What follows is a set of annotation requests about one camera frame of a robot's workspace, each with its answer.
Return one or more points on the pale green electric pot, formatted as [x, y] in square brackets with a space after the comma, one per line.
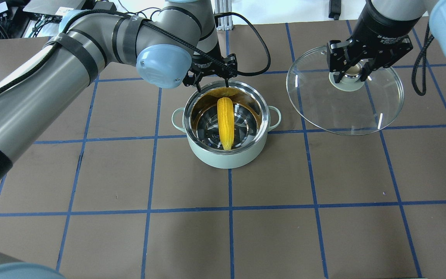
[253, 119]

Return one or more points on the aluminium profile post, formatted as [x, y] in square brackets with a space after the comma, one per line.
[224, 22]

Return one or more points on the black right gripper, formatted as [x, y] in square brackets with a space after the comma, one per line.
[378, 26]

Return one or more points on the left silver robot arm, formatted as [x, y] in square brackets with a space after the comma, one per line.
[37, 92]

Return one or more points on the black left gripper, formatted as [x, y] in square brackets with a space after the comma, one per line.
[210, 66]

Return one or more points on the black power adapter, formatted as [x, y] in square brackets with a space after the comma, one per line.
[334, 9]

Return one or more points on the yellow corn cob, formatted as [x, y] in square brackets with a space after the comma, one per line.
[225, 114]

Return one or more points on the black electronics box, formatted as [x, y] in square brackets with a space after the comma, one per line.
[40, 10]

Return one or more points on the glass pot lid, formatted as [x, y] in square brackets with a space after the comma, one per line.
[350, 107]

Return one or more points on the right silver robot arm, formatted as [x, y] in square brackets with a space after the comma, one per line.
[380, 36]

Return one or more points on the black power brick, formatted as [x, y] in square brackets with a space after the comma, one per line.
[104, 5]

